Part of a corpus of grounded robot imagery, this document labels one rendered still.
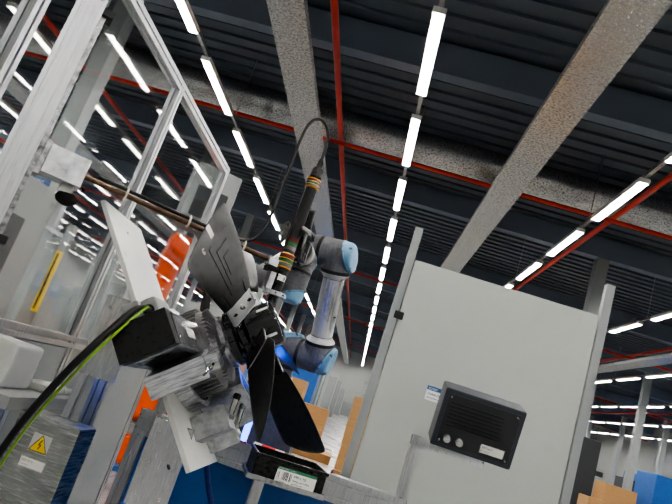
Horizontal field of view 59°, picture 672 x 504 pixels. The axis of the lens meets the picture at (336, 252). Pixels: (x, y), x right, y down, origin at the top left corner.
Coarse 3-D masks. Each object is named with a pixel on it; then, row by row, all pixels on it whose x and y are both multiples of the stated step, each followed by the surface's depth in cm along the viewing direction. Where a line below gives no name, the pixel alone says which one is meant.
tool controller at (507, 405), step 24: (456, 384) 195; (456, 408) 186; (480, 408) 185; (504, 408) 184; (432, 432) 187; (456, 432) 186; (480, 432) 185; (504, 432) 184; (480, 456) 185; (504, 456) 184
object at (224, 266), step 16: (224, 208) 140; (224, 224) 139; (208, 240) 133; (224, 240) 138; (192, 256) 127; (208, 256) 133; (224, 256) 138; (240, 256) 145; (192, 272) 128; (208, 272) 134; (224, 272) 139; (240, 272) 145; (208, 288) 135; (224, 288) 140; (240, 288) 145; (224, 304) 142
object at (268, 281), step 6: (270, 258) 164; (270, 264) 164; (276, 264) 165; (270, 270) 165; (276, 270) 165; (270, 276) 164; (264, 282) 165; (270, 282) 164; (264, 288) 164; (270, 288) 164; (276, 294) 163; (282, 294) 164
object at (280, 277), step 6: (318, 162) 175; (318, 168) 174; (312, 174) 173; (318, 174) 173; (282, 270) 166; (288, 270) 167; (276, 276) 166; (282, 276) 166; (276, 282) 165; (282, 282) 166; (276, 288) 165; (270, 294) 165; (270, 300) 165; (276, 300) 166
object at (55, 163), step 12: (48, 144) 136; (48, 156) 134; (60, 156) 136; (72, 156) 137; (36, 168) 134; (48, 168) 134; (60, 168) 136; (72, 168) 137; (84, 168) 138; (60, 180) 137; (72, 180) 137
